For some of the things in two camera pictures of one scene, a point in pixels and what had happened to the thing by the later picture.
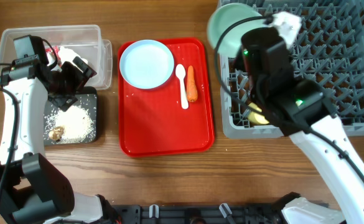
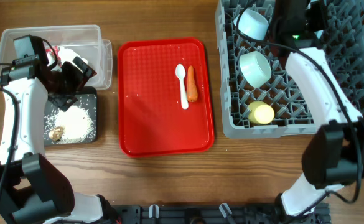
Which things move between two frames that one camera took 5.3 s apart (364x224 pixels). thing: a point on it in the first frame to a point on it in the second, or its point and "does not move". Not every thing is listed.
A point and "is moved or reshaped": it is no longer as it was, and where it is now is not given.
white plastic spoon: [180, 71] does not move
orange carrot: [191, 88] does not move
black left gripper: [76, 72] does not move
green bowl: [229, 43] is moved or reshaped
